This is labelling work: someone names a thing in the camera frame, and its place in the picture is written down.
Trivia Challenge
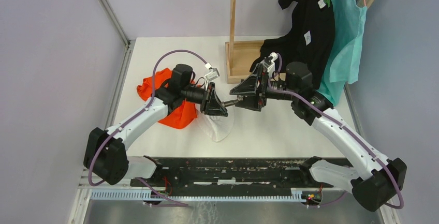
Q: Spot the white cable duct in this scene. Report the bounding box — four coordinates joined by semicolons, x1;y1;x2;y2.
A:
90;188;310;203

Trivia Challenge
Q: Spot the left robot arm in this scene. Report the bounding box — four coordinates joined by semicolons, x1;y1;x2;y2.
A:
83;64;228;186

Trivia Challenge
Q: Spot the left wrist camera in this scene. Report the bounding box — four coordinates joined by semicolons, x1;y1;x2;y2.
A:
204;67;220;84

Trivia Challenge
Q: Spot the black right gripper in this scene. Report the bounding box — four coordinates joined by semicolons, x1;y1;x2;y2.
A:
230;63;298;111

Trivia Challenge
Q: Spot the white bucket hat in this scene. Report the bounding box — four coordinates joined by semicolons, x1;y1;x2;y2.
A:
195;105;235;142

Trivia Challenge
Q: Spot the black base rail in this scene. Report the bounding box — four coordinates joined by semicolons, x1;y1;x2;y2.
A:
143;157;330;197

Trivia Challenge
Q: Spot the black t-shirt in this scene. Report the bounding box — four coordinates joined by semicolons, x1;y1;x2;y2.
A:
250;0;335;89

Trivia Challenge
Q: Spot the teal garment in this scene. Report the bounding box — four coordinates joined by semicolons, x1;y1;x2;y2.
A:
318;0;367;106

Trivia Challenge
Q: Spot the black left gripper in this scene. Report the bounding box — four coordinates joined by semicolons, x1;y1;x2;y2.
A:
181;82;228;117

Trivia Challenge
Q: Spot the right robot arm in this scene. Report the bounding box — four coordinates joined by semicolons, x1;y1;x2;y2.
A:
229;62;407;212

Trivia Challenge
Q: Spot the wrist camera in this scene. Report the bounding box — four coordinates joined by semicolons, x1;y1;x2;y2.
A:
262;52;279;76
204;67;220;84

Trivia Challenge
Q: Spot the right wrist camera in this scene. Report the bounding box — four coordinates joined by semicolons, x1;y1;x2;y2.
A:
262;52;279;76

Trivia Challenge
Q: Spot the orange cloth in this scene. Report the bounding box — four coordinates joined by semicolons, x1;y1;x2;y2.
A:
137;68;197;129

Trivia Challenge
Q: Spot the wooden clothes rack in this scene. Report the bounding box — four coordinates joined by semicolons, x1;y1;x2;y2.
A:
225;0;296;85

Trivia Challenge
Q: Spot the aluminium frame rail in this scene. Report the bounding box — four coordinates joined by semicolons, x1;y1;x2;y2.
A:
67;39;152;224

